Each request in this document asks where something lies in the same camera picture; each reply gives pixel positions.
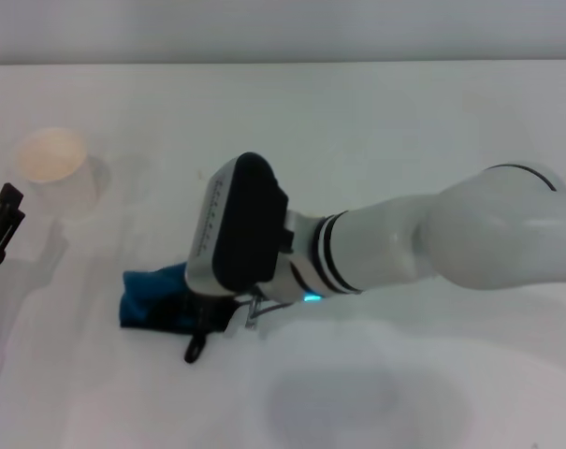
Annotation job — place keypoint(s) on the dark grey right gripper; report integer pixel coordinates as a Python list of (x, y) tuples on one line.
[(212, 311)]

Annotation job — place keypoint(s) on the blue rag with black trim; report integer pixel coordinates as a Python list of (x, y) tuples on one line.
[(147, 290)]

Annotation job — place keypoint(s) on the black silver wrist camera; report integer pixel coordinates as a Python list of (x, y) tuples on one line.
[(245, 224)]

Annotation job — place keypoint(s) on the white paper cup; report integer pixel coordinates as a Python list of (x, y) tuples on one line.
[(53, 159)]

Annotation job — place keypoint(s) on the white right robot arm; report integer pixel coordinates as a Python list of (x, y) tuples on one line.
[(451, 234)]

